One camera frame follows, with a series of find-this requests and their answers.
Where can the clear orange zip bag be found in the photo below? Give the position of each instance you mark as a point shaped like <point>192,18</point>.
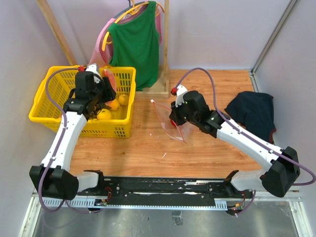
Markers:
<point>179,133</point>

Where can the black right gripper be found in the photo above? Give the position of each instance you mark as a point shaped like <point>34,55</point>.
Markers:
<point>174,114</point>

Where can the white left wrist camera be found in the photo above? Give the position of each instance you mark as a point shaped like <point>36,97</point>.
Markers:
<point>90,68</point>

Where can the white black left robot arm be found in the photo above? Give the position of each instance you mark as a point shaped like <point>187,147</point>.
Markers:
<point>52,178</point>

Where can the pink shirt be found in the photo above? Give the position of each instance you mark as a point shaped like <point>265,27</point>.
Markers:
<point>103,57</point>

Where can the orange bell pepper toy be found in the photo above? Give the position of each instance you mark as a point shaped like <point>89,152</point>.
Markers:
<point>114,105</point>

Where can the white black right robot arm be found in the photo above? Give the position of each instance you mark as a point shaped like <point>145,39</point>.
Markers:
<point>279,169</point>

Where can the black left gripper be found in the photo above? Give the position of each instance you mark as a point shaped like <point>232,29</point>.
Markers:
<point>109,94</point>

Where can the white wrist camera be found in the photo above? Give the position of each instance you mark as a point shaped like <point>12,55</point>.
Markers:
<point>90,68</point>
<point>179,91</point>

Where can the dark navy cloth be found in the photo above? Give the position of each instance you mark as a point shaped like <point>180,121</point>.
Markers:
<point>254,111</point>

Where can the aluminium frame post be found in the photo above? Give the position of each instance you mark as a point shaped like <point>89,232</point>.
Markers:
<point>274,35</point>

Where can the wooden clothes rack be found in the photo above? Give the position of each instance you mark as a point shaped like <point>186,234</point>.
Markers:
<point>160,89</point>

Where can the yellow lemon toy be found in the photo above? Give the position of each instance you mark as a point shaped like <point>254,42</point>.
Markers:
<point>104,114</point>

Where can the yellow orange round fruit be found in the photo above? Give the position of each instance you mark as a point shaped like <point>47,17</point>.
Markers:
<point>123,100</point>

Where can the watermelon slice toy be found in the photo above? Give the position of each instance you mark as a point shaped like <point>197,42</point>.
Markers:
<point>108,73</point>

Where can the yellow plastic basket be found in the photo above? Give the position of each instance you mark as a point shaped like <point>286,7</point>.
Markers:
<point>60,80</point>

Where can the red apple toy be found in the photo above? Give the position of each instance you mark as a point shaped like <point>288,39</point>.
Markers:
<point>173,123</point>

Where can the green tank top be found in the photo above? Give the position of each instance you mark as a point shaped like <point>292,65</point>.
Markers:
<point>136,44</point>

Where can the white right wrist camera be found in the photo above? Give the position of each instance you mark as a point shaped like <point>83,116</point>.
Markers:
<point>179,91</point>

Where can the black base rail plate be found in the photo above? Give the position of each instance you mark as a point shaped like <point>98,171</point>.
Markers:
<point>162,191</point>

